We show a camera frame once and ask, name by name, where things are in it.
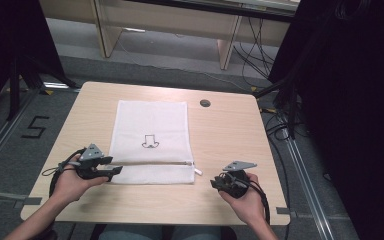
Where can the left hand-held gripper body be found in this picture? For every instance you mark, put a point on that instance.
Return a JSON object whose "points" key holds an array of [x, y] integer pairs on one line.
{"points": [[88, 163]]}

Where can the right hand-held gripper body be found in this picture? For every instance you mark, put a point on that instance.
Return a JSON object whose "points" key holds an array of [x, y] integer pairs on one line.
{"points": [[236, 183]]}

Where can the white mesh laundry bag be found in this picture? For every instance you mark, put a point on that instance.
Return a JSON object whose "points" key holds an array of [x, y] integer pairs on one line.
{"points": [[150, 123]]}

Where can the person's right hand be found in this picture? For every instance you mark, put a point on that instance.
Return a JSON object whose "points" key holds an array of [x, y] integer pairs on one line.
{"points": [[248, 206]]}

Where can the person's left hand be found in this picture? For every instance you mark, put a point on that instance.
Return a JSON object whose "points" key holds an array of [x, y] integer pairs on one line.
{"points": [[70, 183]]}

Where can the person's blue jeans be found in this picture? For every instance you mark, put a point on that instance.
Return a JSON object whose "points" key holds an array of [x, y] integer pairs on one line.
{"points": [[130, 233]]}

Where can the black metal stand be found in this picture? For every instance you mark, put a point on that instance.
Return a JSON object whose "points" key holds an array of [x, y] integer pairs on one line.
{"points": [[293, 110], [13, 90]]}

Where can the black curtain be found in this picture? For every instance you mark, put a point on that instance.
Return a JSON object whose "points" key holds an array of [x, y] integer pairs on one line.
{"points": [[346, 100], [6, 33]]}

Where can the light wooden background desk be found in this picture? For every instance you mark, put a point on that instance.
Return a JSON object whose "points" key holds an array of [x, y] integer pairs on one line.
{"points": [[166, 20]]}

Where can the metal floor rail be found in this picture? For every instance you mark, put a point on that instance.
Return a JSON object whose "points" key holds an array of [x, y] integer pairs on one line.
{"points": [[3, 136], [308, 186]]}

